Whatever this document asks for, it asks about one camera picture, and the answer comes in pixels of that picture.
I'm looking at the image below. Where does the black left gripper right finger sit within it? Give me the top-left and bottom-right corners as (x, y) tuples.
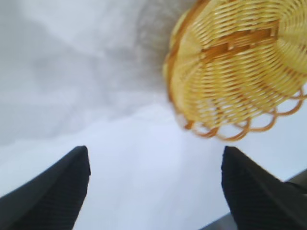
(221, 146), (307, 230)

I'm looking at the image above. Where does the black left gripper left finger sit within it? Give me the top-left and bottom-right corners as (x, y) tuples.
(0, 145), (92, 230)

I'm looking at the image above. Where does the yellow woven wicker basket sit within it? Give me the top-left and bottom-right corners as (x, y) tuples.
(162, 0), (307, 141)

